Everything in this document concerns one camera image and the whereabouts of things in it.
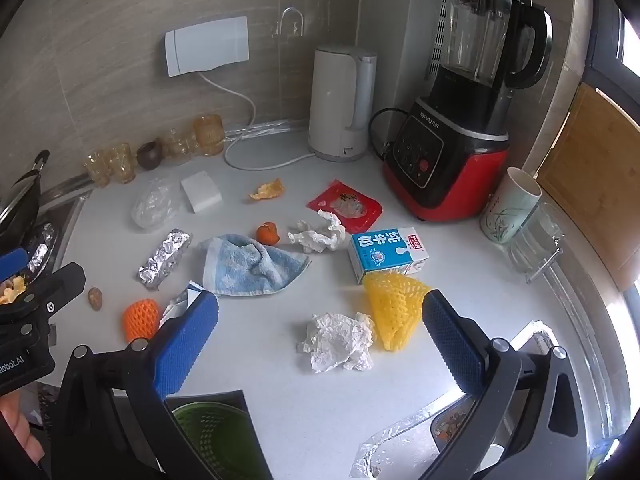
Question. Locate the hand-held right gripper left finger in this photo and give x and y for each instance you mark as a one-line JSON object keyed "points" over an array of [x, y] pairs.
{"points": [[184, 347]]}

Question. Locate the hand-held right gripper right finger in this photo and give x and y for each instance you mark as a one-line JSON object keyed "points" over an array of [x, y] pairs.
{"points": [[452, 347]]}

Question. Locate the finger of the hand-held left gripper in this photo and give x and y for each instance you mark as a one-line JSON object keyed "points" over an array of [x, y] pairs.
{"points": [[11, 261], [55, 287]]}

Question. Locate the small orange peel scrap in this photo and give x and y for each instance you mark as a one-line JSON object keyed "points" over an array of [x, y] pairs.
{"points": [[11, 291]]}

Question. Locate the green mesh waste bin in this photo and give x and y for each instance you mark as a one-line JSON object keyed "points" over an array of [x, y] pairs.
{"points": [[220, 440]]}

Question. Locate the orange tangerine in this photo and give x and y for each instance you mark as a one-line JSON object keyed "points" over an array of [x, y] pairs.
{"points": [[268, 233]]}

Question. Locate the person's left hand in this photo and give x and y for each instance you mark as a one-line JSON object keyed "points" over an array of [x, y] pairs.
{"points": [[22, 432]]}

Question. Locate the white paper wrapper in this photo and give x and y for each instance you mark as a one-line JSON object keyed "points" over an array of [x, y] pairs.
{"points": [[175, 307]]}

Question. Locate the brown fruit pit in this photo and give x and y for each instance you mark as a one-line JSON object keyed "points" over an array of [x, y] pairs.
{"points": [[94, 299]]}

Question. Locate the orange foam fruit net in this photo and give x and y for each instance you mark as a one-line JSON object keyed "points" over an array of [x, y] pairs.
{"points": [[141, 321]]}

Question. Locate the black wok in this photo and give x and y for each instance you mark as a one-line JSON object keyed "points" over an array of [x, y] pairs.
{"points": [[20, 200]]}

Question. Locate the yellow foam fruit net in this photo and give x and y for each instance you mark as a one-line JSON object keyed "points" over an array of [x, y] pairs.
{"points": [[392, 310]]}

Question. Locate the folded aluminium foil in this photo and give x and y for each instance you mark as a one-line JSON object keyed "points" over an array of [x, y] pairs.
{"points": [[164, 259]]}

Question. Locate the blue towel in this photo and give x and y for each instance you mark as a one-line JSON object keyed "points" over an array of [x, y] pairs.
{"points": [[245, 265]]}

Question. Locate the blue and white milk carton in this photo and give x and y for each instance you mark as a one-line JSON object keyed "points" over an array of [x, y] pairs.
{"points": [[385, 255]]}

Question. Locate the crumpled white tissue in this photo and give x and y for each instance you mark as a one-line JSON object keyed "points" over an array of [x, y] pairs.
{"points": [[337, 342]]}

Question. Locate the clear plastic bag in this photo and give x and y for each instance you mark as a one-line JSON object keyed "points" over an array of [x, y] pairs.
{"points": [[154, 205]]}

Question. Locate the clear glass container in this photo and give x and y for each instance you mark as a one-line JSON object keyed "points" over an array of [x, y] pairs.
{"points": [[535, 240]]}

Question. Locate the floral print ceramic cup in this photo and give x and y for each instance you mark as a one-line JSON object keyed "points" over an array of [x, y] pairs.
{"points": [[507, 210]]}

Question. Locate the white foam block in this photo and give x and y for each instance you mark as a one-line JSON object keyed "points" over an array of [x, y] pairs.
{"points": [[202, 192]]}

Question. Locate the small brown bowl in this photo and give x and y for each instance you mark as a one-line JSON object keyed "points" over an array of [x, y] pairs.
{"points": [[149, 156]]}

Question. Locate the twisted white tissue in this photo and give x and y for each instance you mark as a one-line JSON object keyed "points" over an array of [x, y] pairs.
{"points": [[320, 237]]}

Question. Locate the red snack packet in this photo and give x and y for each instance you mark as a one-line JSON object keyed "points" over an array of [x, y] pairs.
{"points": [[345, 206]]}

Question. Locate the flat orange peel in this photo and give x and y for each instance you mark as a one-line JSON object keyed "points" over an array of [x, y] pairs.
{"points": [[269, 191]]}

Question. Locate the red and black blender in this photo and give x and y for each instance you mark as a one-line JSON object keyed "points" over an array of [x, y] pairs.
{"points": [[460, 135]]}

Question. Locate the tall amber glass cup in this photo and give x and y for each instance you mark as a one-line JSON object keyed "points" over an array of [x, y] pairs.
{"points": [[209, 135]]}

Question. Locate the wooden cutting board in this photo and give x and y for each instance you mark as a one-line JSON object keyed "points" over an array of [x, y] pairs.
{"points": [[590, 180]]}

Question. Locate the white electric kettle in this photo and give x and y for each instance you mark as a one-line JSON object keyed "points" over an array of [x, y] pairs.
{"points": [[337, 105]]}

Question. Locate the white wall socket box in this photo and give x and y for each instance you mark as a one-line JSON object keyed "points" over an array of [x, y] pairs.
{"points": [[205, 45]]}

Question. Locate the chrome wall tap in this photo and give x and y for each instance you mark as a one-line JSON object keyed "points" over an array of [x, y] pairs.
{"points": [[290, 17]]}

